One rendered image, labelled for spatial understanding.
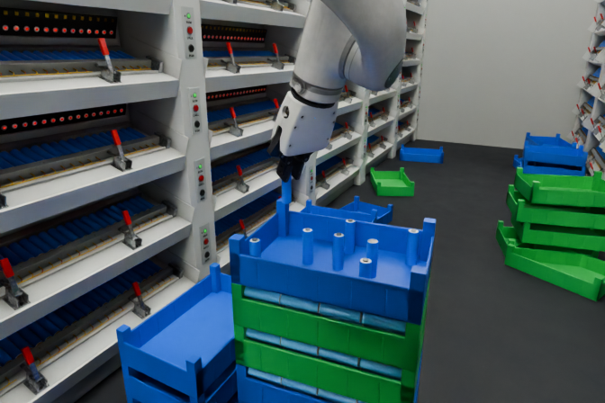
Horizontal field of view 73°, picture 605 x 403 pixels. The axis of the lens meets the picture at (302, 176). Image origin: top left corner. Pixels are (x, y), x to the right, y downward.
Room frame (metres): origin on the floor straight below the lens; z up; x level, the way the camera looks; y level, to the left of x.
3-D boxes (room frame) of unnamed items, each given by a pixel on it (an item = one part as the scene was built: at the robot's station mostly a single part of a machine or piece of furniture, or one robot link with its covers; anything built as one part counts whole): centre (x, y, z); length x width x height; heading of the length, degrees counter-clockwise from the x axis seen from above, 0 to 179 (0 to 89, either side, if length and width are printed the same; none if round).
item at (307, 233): (0.64, -0.01, 0.44); 0.02 x 0.02 x 0.06
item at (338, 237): (0.62, -0.06, 0.44); 0.02 x 0.02 x 0.06
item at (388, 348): (0.62, -0.06, 0.36); 0.30 x 0.20 x 0.08; 69
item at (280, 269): (0.62, -0.06, 0.44); 0.30 x 0.20 x 0.08; 69
